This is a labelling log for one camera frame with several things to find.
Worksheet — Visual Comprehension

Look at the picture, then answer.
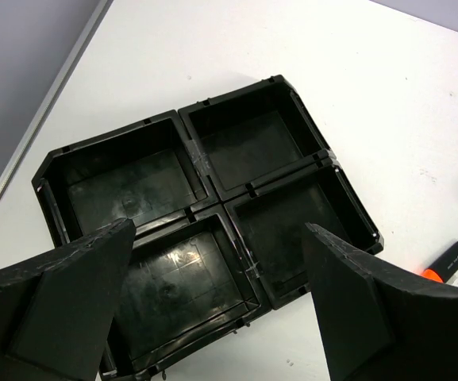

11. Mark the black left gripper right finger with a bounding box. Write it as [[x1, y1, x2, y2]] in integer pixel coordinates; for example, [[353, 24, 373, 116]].
[[303, 223, 458, 380]]

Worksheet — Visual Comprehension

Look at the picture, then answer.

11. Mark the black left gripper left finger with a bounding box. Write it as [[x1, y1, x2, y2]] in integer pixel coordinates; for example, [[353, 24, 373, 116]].
[[0, 218, 136, 380]]

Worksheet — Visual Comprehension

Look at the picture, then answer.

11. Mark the orange cap black highlighter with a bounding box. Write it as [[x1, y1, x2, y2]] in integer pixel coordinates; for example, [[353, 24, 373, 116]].
[[416, 241, 458, 283]]

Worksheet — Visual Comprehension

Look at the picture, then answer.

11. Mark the black four-compartment organizer tray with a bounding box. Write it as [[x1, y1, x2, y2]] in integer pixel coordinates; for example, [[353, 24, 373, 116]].
[[32, 75, 383, 380]]

